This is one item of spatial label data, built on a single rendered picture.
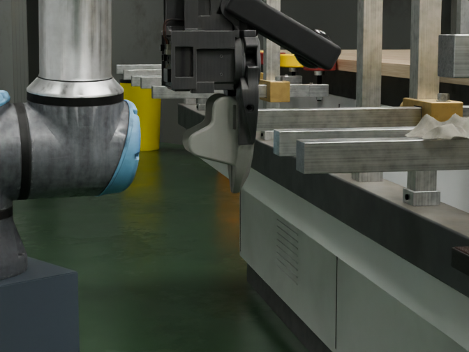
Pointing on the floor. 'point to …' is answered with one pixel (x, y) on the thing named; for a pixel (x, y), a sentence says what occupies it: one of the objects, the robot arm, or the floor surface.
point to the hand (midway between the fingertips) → (242, 179)
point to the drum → (142, 97)
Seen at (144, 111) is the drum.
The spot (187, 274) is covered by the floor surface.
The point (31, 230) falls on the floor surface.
